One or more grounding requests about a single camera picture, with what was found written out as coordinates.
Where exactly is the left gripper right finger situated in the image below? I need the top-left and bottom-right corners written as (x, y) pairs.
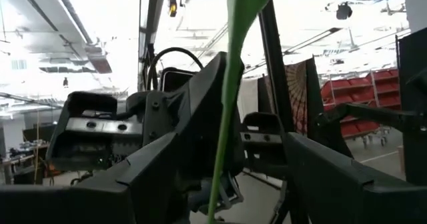
top-left (286, 132), bottom-right (427, 224)

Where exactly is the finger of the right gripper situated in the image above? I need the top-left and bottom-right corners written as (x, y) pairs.
top-left (220, 67), bottom-right (246, 178)
top-left (143, 52), bottom-right (234, 181)

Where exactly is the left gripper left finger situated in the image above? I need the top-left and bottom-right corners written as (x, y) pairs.
top-left (0, 132), bottom-right (189, 224)

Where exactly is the yellow artificial flower spray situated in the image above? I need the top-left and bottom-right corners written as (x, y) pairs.
top-left (205, 0), bottom-right (278, 224)

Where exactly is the dark red patterned tapestry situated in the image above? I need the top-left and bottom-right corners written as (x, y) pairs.
top-left (284, 57), bottom-right (322, 135)

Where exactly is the cluttered far workbench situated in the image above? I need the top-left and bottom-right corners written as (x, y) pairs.
top-left (0, 139), bottom-right (51, 185)

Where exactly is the red bin shelf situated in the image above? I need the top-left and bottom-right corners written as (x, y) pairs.
top-left (320, 67), bottom-right (401, 148)

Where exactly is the black ceiling spotlight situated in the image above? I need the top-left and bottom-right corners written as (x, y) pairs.
top-left (335, 2), bottom-right (354, 21)

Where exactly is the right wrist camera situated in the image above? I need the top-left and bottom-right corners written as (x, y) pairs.
top-left (159, 66), bottom-right (197, 92)

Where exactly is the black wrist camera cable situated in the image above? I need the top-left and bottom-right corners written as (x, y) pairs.
top-left (145, 46), bottom-right (205, 91)

